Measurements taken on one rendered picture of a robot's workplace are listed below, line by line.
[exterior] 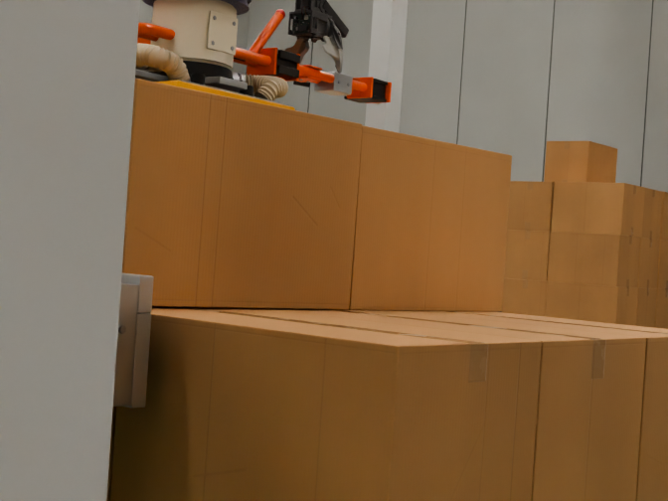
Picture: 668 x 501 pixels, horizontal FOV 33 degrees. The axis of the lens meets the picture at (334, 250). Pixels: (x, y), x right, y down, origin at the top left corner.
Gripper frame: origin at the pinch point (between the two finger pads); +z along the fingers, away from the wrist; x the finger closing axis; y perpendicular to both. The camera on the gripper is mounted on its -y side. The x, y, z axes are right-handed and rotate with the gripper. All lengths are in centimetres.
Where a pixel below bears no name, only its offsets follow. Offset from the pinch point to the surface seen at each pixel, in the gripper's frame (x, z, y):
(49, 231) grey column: 108, 41, 156
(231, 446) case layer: 49, 72, 74
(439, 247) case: 23.6, 38.1, -21.2
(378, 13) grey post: -157, -75, -230
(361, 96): 2.5, 2.9, -14.4
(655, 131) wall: -292, -102, -884
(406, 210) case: 22.9, 30.4, -7.3
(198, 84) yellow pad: 14, 11, 52
